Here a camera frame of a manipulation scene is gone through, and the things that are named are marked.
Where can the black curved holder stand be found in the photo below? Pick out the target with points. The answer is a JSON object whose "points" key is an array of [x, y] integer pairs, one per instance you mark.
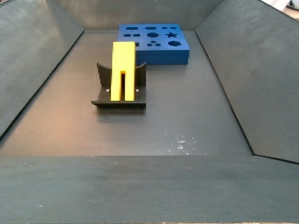
{"points": [[104, 102]]}

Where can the yellow double-square forked block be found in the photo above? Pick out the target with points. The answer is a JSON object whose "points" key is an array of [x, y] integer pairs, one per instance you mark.
{"points": [[123, 71]]}

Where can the blue shape-sorting board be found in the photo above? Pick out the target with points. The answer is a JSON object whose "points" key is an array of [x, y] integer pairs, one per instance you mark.
{"points": [[160, 44]]}

